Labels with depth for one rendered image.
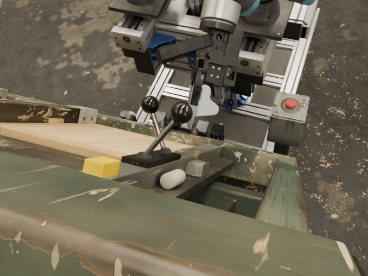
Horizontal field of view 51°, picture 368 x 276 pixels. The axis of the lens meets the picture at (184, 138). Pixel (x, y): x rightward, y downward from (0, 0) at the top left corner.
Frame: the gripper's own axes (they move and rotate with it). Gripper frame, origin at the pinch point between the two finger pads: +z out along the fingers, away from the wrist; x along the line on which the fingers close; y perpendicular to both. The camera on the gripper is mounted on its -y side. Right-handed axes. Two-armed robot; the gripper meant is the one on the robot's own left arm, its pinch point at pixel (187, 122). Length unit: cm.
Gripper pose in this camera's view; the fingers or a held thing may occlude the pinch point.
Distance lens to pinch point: 78.2
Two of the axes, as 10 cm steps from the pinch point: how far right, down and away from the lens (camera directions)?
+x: -0.8, -1.0, 9.9
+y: 9.8, 1.9, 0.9
